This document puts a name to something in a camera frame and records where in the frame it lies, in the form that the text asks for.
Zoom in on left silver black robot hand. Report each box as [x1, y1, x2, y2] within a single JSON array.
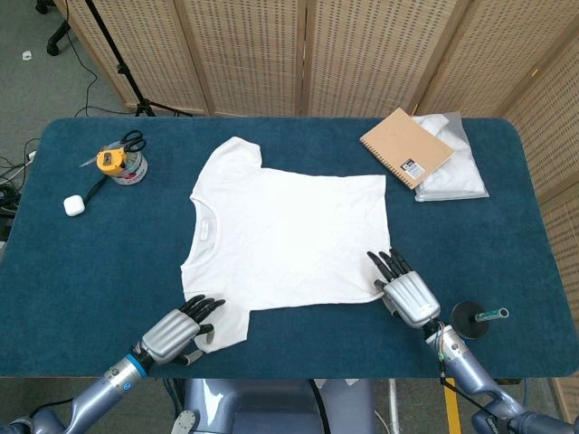
[[135, 294, 226, 366]]

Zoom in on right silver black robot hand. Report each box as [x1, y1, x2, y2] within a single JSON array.
[[366, 247, 442, 329]]

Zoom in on white T-shirt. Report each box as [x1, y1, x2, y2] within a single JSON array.
[[179, 137, 394, 354]]

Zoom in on white cloth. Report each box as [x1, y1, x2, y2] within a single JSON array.
[[409, 110, 490, 203]]

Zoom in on black round base stand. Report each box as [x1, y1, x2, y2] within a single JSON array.
[[451, 301, 510, 339]]

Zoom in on blue table cover cloth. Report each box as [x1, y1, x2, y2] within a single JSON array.
[[0, 117, 579, 380]]

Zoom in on white metal tube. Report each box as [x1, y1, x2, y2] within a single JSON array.
[[386, 378, 402, 434]]

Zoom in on blue-grey robot torso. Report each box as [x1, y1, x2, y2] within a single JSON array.
[[171, 378, 376, 434]]

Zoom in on brown spiral notebook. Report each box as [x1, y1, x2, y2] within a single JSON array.
[[359, 107, 456, 191]]

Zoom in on white earbuds case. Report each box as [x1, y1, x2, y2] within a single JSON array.
[[62, 194, 88, 218]]

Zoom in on white round tin can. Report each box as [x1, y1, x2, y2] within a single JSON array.
[[100, 142, 149, 186]]

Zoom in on yellow tape measure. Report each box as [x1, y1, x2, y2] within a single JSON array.
[[84, 147, 128, 201]]

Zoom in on black tripod stand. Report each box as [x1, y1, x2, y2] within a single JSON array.
[[83, 0, 194, 118]]

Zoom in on black office chair base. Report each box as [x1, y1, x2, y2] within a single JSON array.
[[35, 0, 73, 56]]

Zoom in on black-handled scissors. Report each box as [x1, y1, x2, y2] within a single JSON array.
[[79, 129, 147, 169]]

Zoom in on black floor cable bundle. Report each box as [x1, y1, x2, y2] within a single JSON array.
[[0, 137, 40, 241]]

